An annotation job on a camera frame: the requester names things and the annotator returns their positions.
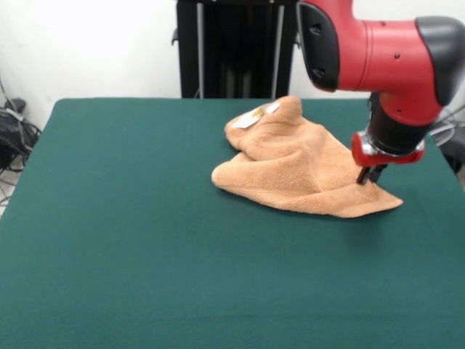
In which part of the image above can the dark green table cloth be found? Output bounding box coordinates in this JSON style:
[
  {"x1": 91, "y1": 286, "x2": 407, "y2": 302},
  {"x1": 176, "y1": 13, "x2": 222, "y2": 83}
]
[{"x1": 0, "y1": 97, "x2": 465, "y2": 349}]

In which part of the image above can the tan terry towel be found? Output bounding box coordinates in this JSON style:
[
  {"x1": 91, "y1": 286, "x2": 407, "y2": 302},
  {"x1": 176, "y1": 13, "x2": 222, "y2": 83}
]
[{"x1": 211, "y1": 95, "x2": 405, "y2": 220}]

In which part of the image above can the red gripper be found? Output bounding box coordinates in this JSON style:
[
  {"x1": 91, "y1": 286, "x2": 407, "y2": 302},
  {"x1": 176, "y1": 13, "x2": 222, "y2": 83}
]
[{"x1": 350, "y1": 130, "x2": 426, "y2": 187}]

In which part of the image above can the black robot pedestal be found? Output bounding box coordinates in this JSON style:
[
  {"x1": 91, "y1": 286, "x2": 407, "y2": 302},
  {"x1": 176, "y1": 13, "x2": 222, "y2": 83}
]
[{"x1": 171, "y1": 0, "x2": 304, "y2": 100}]

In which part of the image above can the black cable bundle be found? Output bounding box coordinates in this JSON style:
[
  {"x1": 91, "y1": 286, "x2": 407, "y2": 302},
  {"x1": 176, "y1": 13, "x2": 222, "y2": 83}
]
[{"x1": 0, "y1": 97, "x2": 43, "y2": 175}]

